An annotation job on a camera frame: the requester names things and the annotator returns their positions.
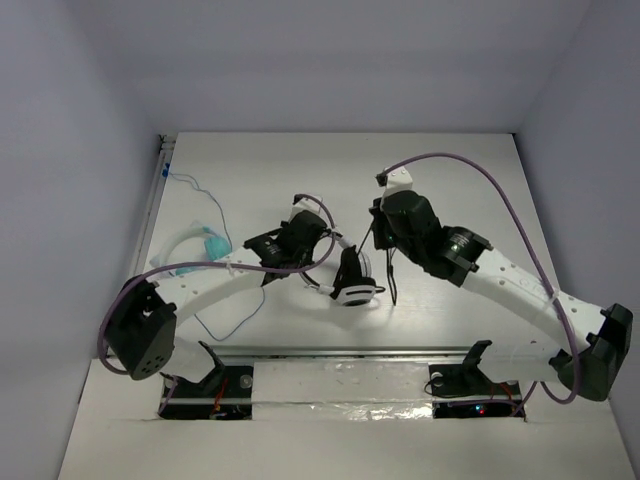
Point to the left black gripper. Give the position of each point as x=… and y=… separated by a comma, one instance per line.
x=293, y=246

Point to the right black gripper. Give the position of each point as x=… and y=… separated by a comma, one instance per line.
x=381, y=242

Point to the black white headphones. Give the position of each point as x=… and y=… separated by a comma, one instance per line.
x=353, y=284

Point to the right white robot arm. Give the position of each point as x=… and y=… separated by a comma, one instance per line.
x=592, y=341

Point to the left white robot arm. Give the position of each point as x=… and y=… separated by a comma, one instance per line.
x=140, y=328

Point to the teal cat-ear headphones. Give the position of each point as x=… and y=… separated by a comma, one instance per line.
x=195, y=243

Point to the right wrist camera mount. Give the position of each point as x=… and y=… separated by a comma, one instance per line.
x=396, y=180

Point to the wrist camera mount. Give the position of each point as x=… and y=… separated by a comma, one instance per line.
x=301, y=202
x=396, y=180

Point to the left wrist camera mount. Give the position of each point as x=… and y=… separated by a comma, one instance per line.
x=301, y=202

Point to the aluminium rail frame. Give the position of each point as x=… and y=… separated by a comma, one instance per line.
x=245, y=183

